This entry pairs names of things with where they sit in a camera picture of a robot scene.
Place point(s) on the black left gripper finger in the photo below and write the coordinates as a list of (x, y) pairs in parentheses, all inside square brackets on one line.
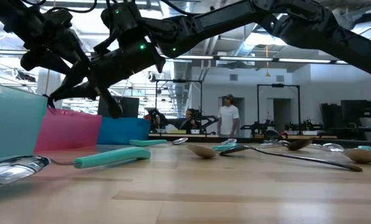
[(73, 43), (42, 62)]

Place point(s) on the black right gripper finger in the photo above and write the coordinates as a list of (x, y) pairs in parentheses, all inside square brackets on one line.
[(79, 87), (112, 104)]

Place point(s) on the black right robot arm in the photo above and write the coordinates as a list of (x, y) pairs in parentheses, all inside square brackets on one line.
[(312, 28)]

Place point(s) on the black background robot arm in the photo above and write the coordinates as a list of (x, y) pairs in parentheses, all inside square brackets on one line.
[(208, 119), (303, 126), (156, 119), (258, 127)]

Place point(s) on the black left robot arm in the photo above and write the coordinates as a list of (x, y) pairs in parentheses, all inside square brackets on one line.
[(5, 12)]

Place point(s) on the black monitor back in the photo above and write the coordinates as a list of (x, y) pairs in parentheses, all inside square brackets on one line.
[(130, 107)]

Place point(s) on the white building column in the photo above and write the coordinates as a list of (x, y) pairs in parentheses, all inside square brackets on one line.
[(43, 83)]

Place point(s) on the blue plastic bin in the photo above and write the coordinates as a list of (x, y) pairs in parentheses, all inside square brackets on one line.
[(123, 130)]

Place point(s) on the red background object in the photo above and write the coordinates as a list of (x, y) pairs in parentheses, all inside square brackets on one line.
[(147, 116)]

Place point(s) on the pink plastic bin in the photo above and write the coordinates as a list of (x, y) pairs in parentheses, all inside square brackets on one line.
[(68, 130)]

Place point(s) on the translucent teal plastic bin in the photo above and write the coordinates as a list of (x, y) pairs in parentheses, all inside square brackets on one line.
[(11, 124)]

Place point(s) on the background wooden workbench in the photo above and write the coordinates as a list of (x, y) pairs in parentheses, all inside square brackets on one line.
[(204, 135)]

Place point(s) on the grey doorway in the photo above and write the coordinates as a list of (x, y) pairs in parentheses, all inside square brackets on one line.
[(242, 105)]

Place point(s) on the long ceiling light strip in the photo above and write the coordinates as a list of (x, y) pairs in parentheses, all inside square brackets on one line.
[(250, 58)]

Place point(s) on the yellow hanging pendant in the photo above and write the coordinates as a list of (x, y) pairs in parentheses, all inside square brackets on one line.
[(267, 74)]

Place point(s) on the black dome-shaped object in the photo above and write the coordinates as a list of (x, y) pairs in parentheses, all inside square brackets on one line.
[(272, 134)]

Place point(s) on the black background monitors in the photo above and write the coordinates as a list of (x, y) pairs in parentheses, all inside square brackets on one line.
[(356, 112)]

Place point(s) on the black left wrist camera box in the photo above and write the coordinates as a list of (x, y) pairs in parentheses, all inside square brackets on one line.
[(57, 19)]

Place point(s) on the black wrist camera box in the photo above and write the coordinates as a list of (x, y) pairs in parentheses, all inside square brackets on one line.
[(123, 17), (57, 19)]

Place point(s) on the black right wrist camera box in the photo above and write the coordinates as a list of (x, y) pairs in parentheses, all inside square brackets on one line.
[(123, 17)]

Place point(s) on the black metal rig frame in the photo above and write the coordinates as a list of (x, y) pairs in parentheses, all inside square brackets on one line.
[(179, 81), (278, 85)]

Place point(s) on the silver round ventilation duct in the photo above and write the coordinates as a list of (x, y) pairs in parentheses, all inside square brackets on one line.
[(182, 77)]

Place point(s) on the grey wall vent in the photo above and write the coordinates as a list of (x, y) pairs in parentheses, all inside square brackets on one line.
[(280, 78), (233, 77)]

